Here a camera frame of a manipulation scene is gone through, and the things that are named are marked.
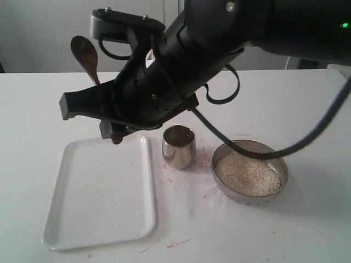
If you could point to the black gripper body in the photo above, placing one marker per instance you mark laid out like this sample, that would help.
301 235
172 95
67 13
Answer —
164 71

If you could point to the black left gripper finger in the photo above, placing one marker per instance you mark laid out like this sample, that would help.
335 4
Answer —
94 102

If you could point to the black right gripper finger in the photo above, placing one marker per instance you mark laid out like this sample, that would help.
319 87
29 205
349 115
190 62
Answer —
113 131

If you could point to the brown wooden spoon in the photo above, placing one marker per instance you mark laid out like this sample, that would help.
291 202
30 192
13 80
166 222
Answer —
86 54

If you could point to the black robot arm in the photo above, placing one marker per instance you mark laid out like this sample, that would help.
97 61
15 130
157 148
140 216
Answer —
313 30

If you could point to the steel cup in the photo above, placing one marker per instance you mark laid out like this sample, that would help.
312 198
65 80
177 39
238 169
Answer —
179 146

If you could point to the beige grains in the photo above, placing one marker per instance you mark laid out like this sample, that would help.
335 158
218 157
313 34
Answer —
248 176

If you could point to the steel bowl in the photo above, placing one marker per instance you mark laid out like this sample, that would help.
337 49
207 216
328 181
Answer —
278 164

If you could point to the white rectangular plastic tray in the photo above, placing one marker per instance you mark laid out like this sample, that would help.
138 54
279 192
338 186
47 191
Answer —
103 194

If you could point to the white cabinet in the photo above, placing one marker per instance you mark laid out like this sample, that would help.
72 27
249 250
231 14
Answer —
36 35

